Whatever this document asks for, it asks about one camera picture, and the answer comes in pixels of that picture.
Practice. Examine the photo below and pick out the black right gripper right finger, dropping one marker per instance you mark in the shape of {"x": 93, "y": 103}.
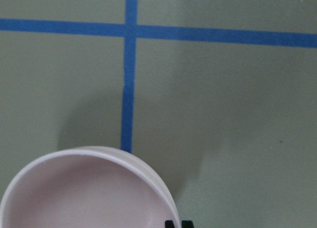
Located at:
{"x": 187, "y": 224}

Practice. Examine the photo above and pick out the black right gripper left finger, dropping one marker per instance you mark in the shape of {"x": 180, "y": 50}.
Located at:
{"x": 169, "y": 224}

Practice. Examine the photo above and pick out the pink bowl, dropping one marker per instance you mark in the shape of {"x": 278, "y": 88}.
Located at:
{"x": 88, "y": 187}

